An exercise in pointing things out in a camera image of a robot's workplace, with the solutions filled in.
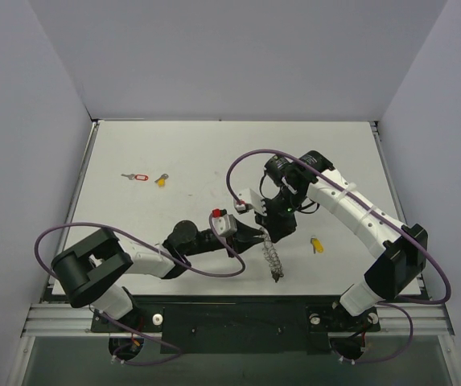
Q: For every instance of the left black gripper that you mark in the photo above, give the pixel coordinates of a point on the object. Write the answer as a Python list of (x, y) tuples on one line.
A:
[(232, 242)]

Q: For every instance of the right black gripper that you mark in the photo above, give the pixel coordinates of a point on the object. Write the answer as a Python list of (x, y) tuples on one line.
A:
[(273, 215)]

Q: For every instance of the silver spiked keyring disc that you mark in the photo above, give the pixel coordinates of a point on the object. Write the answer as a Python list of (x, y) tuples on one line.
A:
[(271, 256)]

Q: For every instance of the yellow tag key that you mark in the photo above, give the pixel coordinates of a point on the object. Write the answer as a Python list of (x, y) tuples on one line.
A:
[(316, 245)]

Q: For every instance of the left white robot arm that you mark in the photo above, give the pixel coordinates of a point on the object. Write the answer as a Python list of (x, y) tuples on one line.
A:
[(88, 271)]

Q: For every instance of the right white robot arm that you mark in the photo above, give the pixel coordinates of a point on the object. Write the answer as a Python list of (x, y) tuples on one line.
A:
[(397, 249)]

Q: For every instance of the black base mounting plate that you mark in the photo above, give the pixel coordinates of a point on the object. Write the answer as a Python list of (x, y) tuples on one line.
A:
[(242, 324)]

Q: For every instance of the yellow capped key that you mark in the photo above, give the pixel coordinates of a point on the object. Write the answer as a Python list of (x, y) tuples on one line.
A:
[(161, 180)]

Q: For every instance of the red tag key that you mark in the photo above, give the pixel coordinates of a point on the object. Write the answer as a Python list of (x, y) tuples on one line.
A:
[(136, 177)]

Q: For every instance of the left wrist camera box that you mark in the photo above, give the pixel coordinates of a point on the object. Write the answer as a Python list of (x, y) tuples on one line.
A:
[(222, 223)]

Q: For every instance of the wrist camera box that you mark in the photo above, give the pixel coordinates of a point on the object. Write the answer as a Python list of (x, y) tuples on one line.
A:
[(249, 200), (222, 223)]

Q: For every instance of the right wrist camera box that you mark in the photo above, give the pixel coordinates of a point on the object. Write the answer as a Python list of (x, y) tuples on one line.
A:
[(249, 200)]

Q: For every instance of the aluminium frame rail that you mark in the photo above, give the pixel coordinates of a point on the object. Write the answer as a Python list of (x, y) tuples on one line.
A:
[(60, 320)]

